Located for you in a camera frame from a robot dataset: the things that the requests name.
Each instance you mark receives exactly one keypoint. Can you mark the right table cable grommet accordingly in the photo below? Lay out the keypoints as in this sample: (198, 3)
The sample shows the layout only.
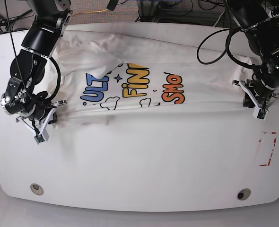
(243, 194)

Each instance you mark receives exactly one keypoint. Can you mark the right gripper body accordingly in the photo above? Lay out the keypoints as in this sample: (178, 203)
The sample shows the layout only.
(18, 100)

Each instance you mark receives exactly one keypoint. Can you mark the table cable grommet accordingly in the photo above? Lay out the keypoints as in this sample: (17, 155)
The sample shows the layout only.
(243, 194)
(36, 189)

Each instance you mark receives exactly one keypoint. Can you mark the red tape rectangle marker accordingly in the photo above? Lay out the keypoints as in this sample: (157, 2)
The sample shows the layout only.
(265, 148)

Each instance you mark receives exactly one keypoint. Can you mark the white printed T-shirt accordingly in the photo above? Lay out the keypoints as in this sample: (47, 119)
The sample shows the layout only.
(107, 74)

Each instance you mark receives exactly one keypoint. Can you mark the left table cable grommet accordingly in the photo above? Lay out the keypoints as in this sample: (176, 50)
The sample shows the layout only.
(36, 189)

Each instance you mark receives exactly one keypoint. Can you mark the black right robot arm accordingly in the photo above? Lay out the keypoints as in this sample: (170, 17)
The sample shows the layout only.
(28, 67)

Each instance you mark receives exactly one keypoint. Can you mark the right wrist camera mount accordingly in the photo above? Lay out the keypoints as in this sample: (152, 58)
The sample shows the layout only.
(37, 123)

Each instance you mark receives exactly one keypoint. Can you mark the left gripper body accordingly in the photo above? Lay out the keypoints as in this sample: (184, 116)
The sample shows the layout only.
(266, 78)

